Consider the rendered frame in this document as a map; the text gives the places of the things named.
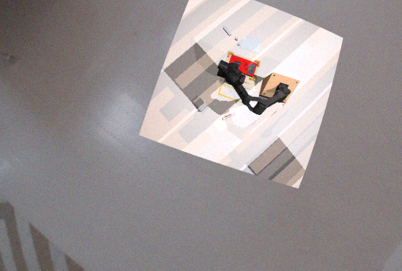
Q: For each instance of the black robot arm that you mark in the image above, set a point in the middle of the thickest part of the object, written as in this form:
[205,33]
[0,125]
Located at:
[232,74]

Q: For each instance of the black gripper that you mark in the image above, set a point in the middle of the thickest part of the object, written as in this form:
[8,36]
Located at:
[241,78]

